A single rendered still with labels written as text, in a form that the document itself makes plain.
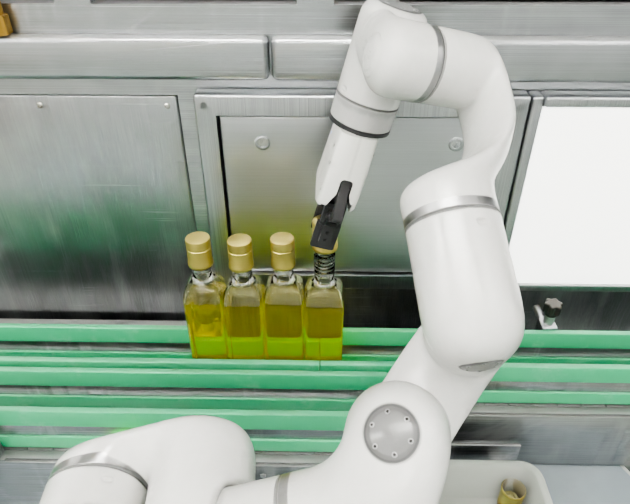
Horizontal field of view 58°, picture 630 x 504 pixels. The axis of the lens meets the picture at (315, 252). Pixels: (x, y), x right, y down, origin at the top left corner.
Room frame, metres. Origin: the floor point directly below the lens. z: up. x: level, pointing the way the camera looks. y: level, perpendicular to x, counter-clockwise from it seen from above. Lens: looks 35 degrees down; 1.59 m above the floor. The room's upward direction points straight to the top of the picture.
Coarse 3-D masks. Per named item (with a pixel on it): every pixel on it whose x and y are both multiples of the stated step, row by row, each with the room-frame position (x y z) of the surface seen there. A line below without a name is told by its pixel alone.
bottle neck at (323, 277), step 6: (318, 258) 0.63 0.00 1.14; (324, 258) 0.63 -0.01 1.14; (330, 258) 0.63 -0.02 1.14; (318, 264) 0.63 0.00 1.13; (324, 264) 0.63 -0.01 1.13; (330, 264) 0.63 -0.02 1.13; (318, 270) 0.63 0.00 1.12; (324, 270) 0.63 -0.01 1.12; (330, 270) 0.63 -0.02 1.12; (318, 276) 0.63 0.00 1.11; (324, 276) 0.63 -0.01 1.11; (330, 276) 0.63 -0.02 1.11; (318, 282) 0.63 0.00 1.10; (324, 282) 0.63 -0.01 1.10; (330, 282) 0.63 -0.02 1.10
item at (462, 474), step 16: (464, 464) 0.52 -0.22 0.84; (480, 464) 0.52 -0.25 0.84; (496, 464) 0.52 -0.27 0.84; (512, 464) 0.52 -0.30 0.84; (528, 464) 0.52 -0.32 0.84; (448, 480) 0.51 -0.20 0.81; (464, 480) 0.51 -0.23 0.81; (480, 480) 0.51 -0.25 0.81; (496, 480) 0.51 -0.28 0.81; (512, 480) 0.51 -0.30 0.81; (528, 480) 0.51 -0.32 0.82; (544, 480) 0.49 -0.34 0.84; (448, 496) 0.51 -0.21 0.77; (464, 496) 0.51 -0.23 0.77; (480, 496) 0.51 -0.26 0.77; (496, 496) 0.51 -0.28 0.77; (528, 496) 0.49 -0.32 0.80; (544, 496) 0.47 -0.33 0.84
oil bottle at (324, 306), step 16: (320, 288) 0.63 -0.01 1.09; (336, 288) 0.63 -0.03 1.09; (304, 304) 0.62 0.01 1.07; (320, 304) 0.61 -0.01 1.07; (336, 304) 0.61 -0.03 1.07; (320, 320) 0.61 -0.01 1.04; (336, 320) 0.61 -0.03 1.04; (320, 336) 0.61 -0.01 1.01; (336, 336) 0.61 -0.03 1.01; (320, 352) 0.61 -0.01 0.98; (336, 352) 0.61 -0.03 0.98
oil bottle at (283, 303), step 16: (272, 288) 0.63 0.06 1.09; (288, 288) 0.63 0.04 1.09; (272, 304) 0.62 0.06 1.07; (288, 304) 0.62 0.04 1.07; (272, 320) 0.62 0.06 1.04; (288, 320) 0.62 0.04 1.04; (304, 320) 0.66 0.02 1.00; (272, 336) 0.62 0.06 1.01; (288, 336) 0.62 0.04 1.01; (304, 336) 0.66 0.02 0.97; (272, 352) 0.62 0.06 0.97; (288, 352) 0.62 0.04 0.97; (304, 352) 0.65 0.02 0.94
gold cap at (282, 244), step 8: (280, 232) 0.66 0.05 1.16; (272, 240) 0.64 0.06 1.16; (280, 240) 0.64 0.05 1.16; (288, 240) 0.64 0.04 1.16; (272, 248) 0.64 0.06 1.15; (280, 248) 0.63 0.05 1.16; (288, 248) 0.63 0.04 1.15; (272, 256) 0.64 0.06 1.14; (280, 256) 0.63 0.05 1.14; (288, 256) 0.63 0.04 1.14; (272, 264) 0.64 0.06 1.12; (280, 264) 0.63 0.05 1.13; (288, 264) 0.63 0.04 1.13
